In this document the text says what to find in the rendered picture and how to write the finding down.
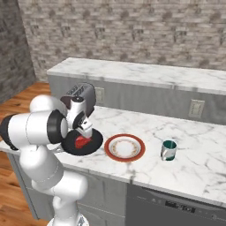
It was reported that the red raw steak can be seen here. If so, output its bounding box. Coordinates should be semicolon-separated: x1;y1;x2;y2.
74;135;93;149

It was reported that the grey dishwasher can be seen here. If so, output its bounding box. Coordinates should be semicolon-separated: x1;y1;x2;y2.
125;183;226;226

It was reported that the silver and black toaster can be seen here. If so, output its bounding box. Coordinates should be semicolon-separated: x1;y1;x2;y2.
59;81;97;117

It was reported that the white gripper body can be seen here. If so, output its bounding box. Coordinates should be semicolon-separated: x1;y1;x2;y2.
79;117;94;139

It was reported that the black frying pan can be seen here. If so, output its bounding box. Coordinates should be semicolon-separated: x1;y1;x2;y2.
54;127;104;156

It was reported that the red rimmed white plate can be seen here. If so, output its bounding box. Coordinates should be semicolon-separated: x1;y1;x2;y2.
103;133;147;163

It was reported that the beige wall outlet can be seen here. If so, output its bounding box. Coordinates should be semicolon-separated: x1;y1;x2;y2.
188;99;206;119
94;87;106;105

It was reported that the grey base cabinet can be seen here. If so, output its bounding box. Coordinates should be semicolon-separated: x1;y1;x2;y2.
8;152;128;226

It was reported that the green and white mug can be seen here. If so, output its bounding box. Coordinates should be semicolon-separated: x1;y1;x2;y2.
160;139;178;162

